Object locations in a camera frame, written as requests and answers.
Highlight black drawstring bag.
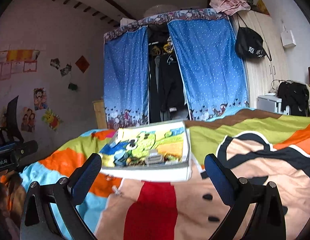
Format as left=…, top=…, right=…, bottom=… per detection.
left=235, top=12, right=272, bottom=61

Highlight grey hair comb clip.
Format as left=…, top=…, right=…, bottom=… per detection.
left=145, top=149, right=164, bottom=165

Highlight anime character poster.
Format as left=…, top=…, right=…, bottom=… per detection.
left=34, top=87, right=48, bottom=111

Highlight award certificates on wall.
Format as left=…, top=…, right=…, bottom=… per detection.
left=0, top=49, right=42, bottom=81

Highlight light wooden wardrobe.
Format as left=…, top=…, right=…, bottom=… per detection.
left=231, top=11, right=289, bottom=108

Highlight blue fabric wardrobe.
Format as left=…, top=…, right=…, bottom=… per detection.
left=103, top=9, right=249, bottom=129

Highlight small wooden cabinet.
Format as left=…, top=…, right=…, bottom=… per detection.
left=93, top=99, right=107, bottom=129

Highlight white cartoon jewelry box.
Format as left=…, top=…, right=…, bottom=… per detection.
left=100, top=120, right=192, bottom=183

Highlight dark green wall hook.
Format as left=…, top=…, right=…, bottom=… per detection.
left=68, top=82, right=78, bottom=91

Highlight person's left hand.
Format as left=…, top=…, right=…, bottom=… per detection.
left=0, top=171, right=25, bottom=230

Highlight silver ring earring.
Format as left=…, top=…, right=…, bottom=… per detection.
left=105, top=175, right=114, bottom=181

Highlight white paper bag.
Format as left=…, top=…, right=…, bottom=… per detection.
left=281, top=22, right=297, bottom=49

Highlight yellow pikachu sticker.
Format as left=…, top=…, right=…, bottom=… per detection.
left=42, top=108, right=63, bottom=131

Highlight colourful cartoon bed blanket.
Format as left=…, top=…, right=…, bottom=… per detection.
left=0, top=109, right=310, bottom=239

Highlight red diamond paper decoration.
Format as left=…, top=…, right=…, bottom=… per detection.
left=75, top=56, right=90, bottom=73

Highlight blue hair claw clip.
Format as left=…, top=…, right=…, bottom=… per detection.
left=113, top=143, right=128, bottom=167

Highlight black clothes heap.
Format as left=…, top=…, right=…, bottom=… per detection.
left=277, top=80, right=310, bottom=116

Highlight family cartoon poster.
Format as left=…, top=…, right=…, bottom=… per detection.
left=20, top=107, right=36, bottom=133

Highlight gold chain necklace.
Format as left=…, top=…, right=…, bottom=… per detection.
left=127, top=157, right=146, bottom=166

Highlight wall photos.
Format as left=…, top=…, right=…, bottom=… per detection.
left=50, top=58, right=72, bottom=77

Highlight pink clothes pile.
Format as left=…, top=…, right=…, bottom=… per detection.
left=209, top=0, right=250, bottom=16

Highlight white small cabinet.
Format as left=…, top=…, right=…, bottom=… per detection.
left=256, top=94, right=291, bottom=115

